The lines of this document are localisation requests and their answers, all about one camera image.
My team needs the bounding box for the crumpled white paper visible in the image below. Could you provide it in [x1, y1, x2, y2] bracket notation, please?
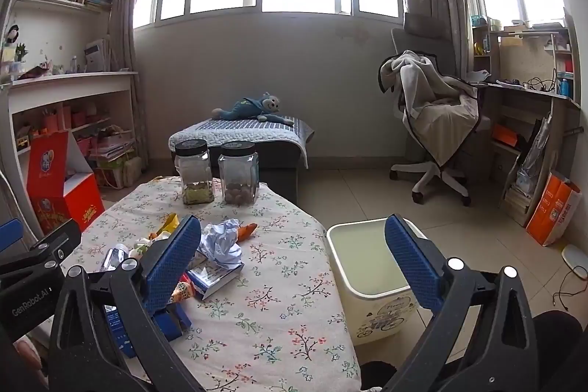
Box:
[197, 220, 244, 270]

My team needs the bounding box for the red cardboard box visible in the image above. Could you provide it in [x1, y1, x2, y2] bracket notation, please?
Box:
[26, 130, 105, 234]

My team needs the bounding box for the clear jar with brown nuts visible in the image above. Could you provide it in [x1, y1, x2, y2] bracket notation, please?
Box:
[218, 141, 260, 205]

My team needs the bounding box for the white bathroom scale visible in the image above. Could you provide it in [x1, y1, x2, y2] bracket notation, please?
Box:
[561, 246, 588, 280]

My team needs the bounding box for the yellow wrapper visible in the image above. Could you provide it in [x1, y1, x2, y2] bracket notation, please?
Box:
[156, 213, 180, 237]

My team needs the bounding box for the blue plush monkey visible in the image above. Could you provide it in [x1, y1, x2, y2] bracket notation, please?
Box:
[211, 93, 295, 127]

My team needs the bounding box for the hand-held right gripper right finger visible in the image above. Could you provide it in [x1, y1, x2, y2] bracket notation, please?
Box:
[381, 214, 538, 392]

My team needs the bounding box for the dark ottoman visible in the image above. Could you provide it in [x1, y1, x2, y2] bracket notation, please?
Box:
[177, 139, 308, 206]

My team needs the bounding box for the clear jar with green contents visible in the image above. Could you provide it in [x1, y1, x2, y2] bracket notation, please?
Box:
[175, 140, 215, 205]

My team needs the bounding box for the white appliance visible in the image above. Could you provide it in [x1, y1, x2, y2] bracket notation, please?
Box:
[84, 39, 111, 72]

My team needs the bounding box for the silver plastic bag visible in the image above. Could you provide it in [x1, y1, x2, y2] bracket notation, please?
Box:
[515, 116, 552, 197]

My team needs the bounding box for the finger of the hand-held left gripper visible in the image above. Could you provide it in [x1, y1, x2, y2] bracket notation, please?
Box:
[0, 219, 25, 244]
[0, 218, 82, 278]

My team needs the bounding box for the person's leg in dark pants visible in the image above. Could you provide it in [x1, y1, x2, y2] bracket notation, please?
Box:
[361, 362, 398, 392]
[533, 312, 588, 392]

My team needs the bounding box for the silver plastic wrapper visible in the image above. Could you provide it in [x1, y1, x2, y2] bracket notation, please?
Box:
[100, 244, 134, 272]

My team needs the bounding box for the white storage cabinet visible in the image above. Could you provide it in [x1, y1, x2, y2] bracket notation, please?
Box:
[0, 71, 141, 191]

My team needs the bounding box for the orange cardboard box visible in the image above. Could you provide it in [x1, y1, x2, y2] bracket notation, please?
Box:
[526, 172, 583, 247]

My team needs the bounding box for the black cable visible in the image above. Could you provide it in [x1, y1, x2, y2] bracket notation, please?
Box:
[553, 268, 586, 310]

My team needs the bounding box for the cream plastic trash bin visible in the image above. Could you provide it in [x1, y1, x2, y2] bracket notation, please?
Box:
[326, 218, 437, 347]

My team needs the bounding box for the orange snack wrapper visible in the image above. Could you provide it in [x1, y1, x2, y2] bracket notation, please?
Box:
[170, 273, 198, 305]

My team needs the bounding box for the beige blanket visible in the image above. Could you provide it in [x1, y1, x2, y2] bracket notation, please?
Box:
[379, 50, 479, 167]

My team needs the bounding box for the blue drink carton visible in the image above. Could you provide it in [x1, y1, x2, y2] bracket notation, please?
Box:
[105, 305, 193, 358]

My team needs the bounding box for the white office chair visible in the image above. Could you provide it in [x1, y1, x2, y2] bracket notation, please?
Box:
[379, 27, 481, 206]

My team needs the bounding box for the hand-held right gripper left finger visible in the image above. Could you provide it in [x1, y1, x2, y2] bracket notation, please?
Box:
[48, 215, 203, 392]

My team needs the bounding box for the wooden desk with shelves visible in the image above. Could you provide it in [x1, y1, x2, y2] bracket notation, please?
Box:
[469, 22, 582, 227]

